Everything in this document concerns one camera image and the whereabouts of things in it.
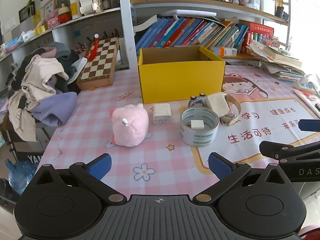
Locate white tape roll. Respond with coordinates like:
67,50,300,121
180,107,220,147

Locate small white charger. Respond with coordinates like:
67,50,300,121
190,120,204,131

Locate cream wrist watch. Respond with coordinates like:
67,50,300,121
220,93,241,126

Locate pink plush toy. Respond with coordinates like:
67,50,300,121
110,103,149,147

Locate blue toy truck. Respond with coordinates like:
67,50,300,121
188,93,207,108

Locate large white charger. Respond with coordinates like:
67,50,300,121
153,103,172,125

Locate white rectangular eraser block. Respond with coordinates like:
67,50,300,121
205,92,229,117

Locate white power strip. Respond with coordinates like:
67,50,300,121
294,74,319,96

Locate pink cartoon table mat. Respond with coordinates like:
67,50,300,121
41,66,319,196

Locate stack of papers and books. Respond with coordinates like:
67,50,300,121
246,40,305,82

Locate blue water jug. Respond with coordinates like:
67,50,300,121
4,159,37,194

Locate pile of clothes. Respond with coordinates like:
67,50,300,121
8,42,87,142

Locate wooden chess board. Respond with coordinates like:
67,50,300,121
76,37,119,90

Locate yellow cardboard box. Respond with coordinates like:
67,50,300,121
138,46,226,104

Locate red tassel ornament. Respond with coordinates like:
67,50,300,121
87,34,99,61

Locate orange white medicine box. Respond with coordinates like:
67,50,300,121
210,46,238,56

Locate row of books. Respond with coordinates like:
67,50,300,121
136,16,250,55

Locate white shelf unit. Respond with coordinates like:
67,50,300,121
1,0,290,69

